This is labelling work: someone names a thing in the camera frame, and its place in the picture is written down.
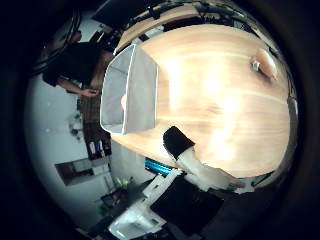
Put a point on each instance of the tan plush toy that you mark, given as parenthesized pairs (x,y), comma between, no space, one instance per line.
(266,63)

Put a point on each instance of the blue box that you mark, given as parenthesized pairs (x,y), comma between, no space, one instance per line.
(158,166)

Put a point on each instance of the cluttered equipment cart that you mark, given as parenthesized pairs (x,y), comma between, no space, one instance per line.
(118,195)

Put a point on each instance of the white plastic bin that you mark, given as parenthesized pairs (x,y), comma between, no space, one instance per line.
(136,93)

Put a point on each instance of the dark wooden cabinet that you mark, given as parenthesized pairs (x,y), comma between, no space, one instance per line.
(93,130)

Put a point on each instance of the green potted plant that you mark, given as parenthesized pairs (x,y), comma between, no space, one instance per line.
(75,126)

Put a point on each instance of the wooden desk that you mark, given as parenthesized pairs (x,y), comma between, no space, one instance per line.
(156,20)

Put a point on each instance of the person in black shirt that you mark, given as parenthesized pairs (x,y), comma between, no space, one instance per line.
(78,61)

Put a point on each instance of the brown wall recess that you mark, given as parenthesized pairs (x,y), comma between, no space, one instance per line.
(80,170)

